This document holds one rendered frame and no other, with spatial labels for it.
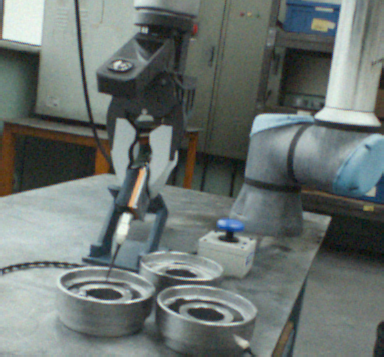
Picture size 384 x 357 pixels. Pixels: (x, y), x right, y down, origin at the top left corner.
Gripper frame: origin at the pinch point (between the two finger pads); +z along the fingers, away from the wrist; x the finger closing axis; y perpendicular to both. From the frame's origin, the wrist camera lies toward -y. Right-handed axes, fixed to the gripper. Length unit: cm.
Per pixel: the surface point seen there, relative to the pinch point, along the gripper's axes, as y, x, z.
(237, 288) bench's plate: 9.7, -12.4, 13.2
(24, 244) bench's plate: 7.5, 19.4, 13.2
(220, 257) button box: 13.6, -8.6, 10.6
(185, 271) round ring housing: 4.1, -6.3, 10.6
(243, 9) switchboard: 373, 74, -72
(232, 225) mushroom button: 15.4, -9.3, 6.1
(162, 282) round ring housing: -3.1, -5.6, 10.1
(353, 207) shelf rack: 335, -30, 53
